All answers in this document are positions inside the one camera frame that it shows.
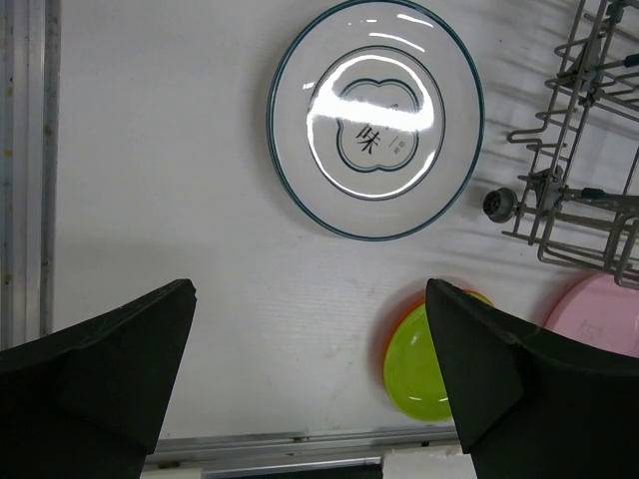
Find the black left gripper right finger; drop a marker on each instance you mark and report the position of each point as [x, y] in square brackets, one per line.
[527, 402]

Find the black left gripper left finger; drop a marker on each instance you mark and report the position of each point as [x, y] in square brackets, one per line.
[89, 401]

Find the pink plate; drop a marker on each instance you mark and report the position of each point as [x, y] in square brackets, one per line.
[600, 313]

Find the lime green small plate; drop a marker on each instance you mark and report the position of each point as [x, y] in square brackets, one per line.
[412, 373]

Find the orange small plate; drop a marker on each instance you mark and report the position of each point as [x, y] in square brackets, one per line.
[416, 306]

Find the white plate blue rim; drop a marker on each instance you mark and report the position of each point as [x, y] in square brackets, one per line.
[375, 119]

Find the grey wire dish rack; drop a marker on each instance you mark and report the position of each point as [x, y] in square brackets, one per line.
[577, 203]

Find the aluminium table frame rail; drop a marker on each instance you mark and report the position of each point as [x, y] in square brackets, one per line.
[30, 66]

